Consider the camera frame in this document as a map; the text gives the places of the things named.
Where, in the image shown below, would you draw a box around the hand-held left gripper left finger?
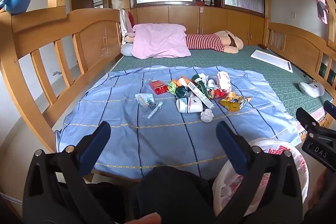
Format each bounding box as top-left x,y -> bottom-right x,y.
22,121 -> 116,224

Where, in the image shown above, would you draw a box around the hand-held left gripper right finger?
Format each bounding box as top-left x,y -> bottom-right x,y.
214,121 -> 303,224

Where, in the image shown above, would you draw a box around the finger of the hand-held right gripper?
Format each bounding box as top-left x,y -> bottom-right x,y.
296,107 -> 319,135
324,100 -> 336,118

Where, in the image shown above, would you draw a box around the large white red-print plastic bag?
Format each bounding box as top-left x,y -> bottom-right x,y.
212,137 -> 310,216

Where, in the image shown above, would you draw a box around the orange and white long box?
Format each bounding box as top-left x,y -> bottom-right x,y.
179,78 -> 214,108

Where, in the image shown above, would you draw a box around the person's right forearm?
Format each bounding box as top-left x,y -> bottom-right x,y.
307,168 -> 336,214

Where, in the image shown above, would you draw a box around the person's left hand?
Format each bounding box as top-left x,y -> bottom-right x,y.
123,214 -> 162,224

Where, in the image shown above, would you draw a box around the white rounded device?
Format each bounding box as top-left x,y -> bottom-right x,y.
298,81 -> 326,98

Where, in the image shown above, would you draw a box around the crumpled white tissue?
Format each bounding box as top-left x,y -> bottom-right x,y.
200,109 -> 214,123

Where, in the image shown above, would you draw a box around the yellow snack wrapper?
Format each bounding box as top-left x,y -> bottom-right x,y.
219,91 -> 252,111

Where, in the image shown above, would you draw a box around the red snack wrapper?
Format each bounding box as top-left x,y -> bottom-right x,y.
210,89 -> 227,100

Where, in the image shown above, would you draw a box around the white cup carton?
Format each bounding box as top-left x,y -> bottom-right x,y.
176,97 -> 204,113

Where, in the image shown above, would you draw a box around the blue checked bed sheet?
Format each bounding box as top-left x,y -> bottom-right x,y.
55,67 -> 302,180

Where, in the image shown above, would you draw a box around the clear plastic packaging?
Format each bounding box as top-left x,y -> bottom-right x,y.
135,93 -> 163,119

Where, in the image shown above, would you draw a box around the crumpled white red plastic bag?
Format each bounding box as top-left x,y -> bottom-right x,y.
216,71 -> 233,92

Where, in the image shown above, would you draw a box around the white flat tray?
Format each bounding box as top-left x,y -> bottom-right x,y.
250,49 -> 294,73

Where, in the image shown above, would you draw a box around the dark green wrapper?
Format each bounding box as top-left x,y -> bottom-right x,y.
175,86 -> 191,98

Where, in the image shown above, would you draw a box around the person's black trouser leg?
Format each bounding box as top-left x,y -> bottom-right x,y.
87,166 -> 216,224

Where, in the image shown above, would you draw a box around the red cigarette box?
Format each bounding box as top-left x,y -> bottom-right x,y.
150,80 -> 168,95

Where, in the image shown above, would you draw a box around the green bed mat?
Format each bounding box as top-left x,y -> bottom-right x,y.
110,46 -> 334,114

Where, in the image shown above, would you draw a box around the light blue cushion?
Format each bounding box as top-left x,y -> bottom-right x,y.
121,44 -> 137,56

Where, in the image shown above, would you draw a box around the striped plush doll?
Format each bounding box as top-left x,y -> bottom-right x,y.
186,30 -> 244,54

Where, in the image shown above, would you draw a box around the pink hanging cloth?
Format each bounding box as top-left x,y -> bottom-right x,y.
314,0 -> 330,24

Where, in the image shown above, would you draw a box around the pink pillow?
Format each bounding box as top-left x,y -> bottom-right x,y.
131,24 -> 192,59

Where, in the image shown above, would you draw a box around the wooden bunk bed frame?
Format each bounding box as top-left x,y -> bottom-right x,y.
0,0 -> 336,180

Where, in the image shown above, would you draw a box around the wooden wall cabinets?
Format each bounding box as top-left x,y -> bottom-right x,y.
136,5 -> 265,46

